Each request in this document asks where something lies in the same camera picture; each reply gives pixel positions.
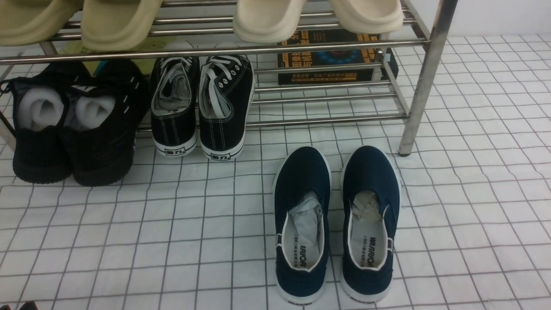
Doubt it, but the navy slip-on shoe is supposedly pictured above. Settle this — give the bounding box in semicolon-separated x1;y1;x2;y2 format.
273;146;332;305
340;146;401;304

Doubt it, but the silver metal shoe rack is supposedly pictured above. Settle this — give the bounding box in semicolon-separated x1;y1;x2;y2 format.
1;0;457;157

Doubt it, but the black canvas sneaker right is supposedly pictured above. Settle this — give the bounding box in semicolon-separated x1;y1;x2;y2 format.
198;54;256;161

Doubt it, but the black canvas sneaker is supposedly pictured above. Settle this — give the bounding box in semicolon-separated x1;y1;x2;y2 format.
198;54;256;161
149;56;201;157

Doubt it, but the black canvas sneaker left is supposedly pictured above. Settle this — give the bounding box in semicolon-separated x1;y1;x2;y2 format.
149;56;201;157

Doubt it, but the cream slipper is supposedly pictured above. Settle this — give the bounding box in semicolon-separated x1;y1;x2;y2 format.
329;0;404;34
233;0;306;43

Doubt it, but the black box orange print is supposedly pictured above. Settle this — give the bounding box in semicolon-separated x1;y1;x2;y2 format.
277;29;380;86

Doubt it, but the cream slipper right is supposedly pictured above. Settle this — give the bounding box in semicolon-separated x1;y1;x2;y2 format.
329;0;404;34

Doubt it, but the black knit sneaker right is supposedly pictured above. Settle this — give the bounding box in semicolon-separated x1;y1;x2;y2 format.
59;59;150;187

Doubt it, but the black knit sneaker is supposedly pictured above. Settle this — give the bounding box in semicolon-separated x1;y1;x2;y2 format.
1;61;91;184
59;59;150;187

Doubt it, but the beige slipper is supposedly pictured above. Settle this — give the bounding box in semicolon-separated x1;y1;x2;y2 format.
0;0;84;47
80;0;163;52

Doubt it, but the black knit sneaker left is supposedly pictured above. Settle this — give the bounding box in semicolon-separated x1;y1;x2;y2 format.
1;61;91;184

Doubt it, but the beige slipper far left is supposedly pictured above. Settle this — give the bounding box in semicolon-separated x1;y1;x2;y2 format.
0;0;84;47

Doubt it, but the dark object bottom corner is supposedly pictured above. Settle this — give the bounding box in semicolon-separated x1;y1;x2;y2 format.
0;301;38;310

